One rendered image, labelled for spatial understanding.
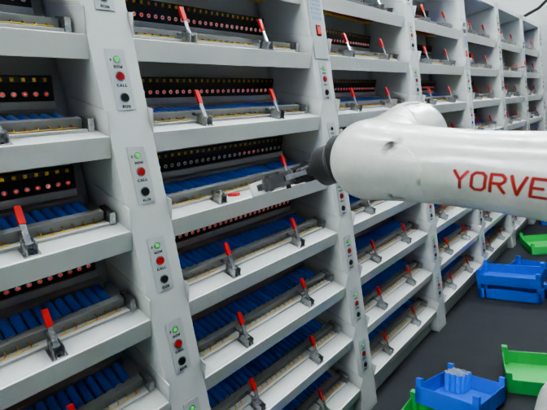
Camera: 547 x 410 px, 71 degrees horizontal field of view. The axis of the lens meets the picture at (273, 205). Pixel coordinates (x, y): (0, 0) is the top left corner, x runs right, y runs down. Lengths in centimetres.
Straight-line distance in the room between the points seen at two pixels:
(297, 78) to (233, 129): 41
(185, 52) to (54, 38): 28
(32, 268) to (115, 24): 50
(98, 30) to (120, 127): 19
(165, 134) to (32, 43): 29
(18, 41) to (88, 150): 21
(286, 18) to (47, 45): 79
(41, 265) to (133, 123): 33
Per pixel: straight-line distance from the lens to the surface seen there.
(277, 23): 143
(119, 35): 92
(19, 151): 80
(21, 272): 81
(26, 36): 86
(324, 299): 131
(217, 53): 105
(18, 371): 86
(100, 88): 86
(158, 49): 96
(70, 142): 82
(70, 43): 88
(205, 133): 97
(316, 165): 71
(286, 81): 139
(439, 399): 151
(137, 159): 86
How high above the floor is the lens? 102
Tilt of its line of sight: 8 degrees down
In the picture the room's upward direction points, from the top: 10 degrees counter-clockwise
